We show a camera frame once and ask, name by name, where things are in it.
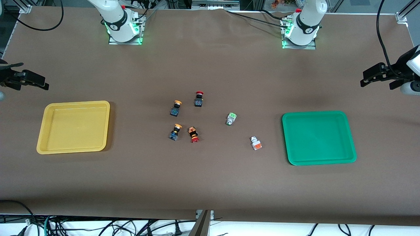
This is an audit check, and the yellow push button blue block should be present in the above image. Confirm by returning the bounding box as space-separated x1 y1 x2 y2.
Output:
169 124 183 141
170 100 183 117

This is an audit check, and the yellow plastic tray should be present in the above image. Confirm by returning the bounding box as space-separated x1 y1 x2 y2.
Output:
36 101 111 155

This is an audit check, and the green plastic tray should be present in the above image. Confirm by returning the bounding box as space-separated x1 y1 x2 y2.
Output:
282 111 357 166

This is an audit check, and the red mushroom button orange block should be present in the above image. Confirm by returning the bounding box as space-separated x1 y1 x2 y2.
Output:
188 126 200 143

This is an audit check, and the grey equipment box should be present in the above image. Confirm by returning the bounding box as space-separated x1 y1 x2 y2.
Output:
192 0 241 10

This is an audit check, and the brown table cover sheet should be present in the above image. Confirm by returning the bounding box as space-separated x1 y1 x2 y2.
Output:
0 6 420 226

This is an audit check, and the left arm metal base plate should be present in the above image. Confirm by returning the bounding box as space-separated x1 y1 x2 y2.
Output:
281 18 317 50

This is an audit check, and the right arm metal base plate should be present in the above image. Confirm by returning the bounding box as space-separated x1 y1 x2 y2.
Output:
108 13 144 46

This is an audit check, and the short black base cable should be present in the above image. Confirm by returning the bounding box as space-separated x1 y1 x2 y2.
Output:
261 9 290 20

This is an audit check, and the black floor cable arc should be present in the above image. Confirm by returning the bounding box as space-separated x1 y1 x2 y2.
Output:
0 199 36 230

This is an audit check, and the long black base cable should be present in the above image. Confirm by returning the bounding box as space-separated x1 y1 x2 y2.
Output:
226 10 285 26

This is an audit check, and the grey metal table bracket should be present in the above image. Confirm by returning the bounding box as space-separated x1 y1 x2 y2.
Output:
190 210 214 236

